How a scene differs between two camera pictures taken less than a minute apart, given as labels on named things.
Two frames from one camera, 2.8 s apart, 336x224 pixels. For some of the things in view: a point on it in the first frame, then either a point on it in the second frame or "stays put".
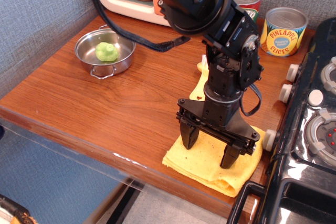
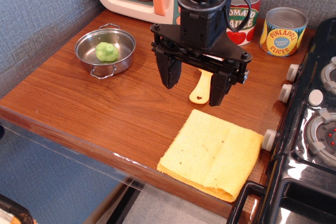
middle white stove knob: x=285 y=92 stays put
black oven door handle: x=252 y=188 stays put
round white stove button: x=315 y=97 stays put
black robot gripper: x=223 y=121 to x=203 y=36
